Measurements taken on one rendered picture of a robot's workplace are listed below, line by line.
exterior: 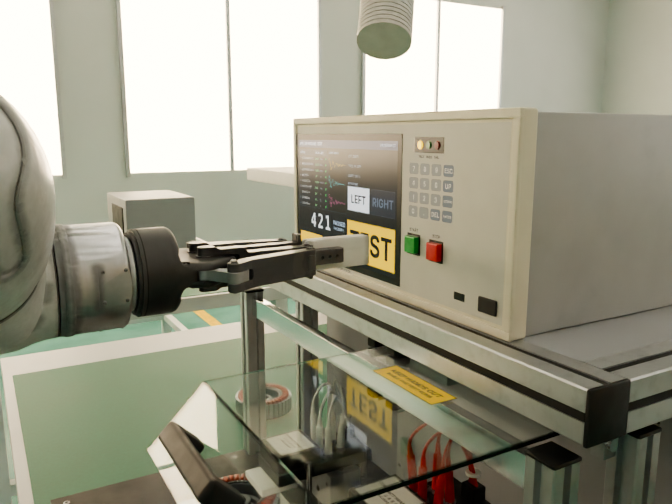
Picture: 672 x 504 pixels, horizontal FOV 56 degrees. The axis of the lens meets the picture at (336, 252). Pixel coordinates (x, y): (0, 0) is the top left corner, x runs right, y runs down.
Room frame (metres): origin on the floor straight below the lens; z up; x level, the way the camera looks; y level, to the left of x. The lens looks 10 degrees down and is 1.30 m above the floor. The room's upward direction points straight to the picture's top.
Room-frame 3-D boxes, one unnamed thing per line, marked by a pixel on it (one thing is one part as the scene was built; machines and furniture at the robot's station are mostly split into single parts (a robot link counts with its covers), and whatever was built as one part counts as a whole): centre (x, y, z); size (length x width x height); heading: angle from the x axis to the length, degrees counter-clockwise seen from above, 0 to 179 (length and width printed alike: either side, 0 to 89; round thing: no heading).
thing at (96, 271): (0.51, 0.20, 1.18); 0.09 x 0.06 x 0.09; 30
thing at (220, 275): (0.52, 0.10, 1.18); 0.05 x 0.05 x 0.02; 28
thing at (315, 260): (0.59, 0.01, 1.18); 0.05 x 0.03 x 0.01; 120
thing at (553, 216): (0.82, -0.22, 1.22); 0.44 x 0.39 x 0.20; 30
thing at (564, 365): (0.83, -0.21, 1.09); 0.68 x 0.44 x 0.05; 30
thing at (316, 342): (0.72, -0.02, 1.03); 0.62 x 0.01 x 0.03; 30
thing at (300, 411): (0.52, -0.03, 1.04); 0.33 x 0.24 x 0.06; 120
